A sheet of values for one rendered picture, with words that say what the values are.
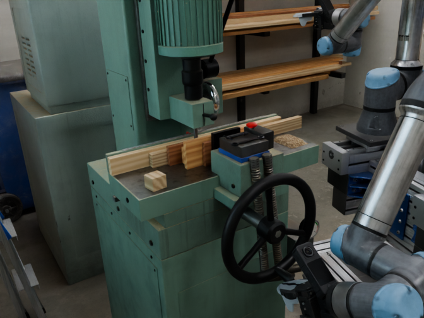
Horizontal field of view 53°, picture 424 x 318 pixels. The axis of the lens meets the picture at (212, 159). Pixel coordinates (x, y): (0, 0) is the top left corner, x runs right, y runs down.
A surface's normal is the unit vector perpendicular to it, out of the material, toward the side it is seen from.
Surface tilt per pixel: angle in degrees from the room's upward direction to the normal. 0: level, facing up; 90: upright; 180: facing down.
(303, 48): 90
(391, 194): 68
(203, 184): 90
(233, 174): 90
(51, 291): 0
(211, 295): 90
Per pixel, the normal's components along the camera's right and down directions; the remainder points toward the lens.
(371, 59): -0.84, 0.23
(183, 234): 0.54, 0.29
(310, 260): 0.26, -0.62
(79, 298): -0.04, -0.93
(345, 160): 0.31, 0.35
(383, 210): -0.09, 0.00
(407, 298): 0.46, -0.19
